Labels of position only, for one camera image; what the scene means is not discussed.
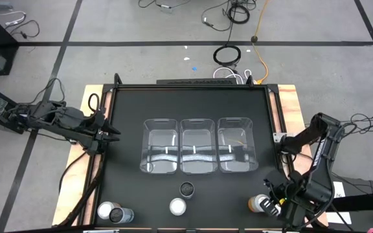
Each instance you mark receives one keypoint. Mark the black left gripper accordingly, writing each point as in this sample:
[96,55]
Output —
[92,136]

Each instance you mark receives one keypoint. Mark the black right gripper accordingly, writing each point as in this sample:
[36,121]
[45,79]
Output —
[287,204]

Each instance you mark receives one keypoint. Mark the orange white soda can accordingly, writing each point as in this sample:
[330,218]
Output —
[254,204]
[104,209]

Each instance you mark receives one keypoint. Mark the white blue energy can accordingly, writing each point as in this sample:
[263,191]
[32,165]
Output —
[186,188]
[118,215]

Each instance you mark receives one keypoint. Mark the red raspberry soda can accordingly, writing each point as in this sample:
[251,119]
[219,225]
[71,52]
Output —
[177,206]
[270,207]

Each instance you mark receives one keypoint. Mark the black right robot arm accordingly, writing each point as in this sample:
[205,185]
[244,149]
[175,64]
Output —
[322,152]

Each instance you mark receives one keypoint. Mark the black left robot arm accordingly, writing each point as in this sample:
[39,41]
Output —
[60,119]

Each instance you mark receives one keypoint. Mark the clear plastic bin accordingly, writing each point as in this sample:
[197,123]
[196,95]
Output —
[237,142]
[159,145]
[198,145]

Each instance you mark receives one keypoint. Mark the white paper sheet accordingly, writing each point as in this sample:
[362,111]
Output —
[340,218]
[339,189]

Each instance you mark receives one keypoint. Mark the black floor case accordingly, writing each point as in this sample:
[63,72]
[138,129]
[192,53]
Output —
[361,223]

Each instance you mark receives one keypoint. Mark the plywood table board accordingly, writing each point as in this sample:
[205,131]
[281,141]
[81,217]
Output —
[288,103]

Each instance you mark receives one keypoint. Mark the silver metal bracket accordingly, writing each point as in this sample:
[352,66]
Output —
[278,137]

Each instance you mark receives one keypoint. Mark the black table frame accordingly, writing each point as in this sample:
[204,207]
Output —
[189,86]

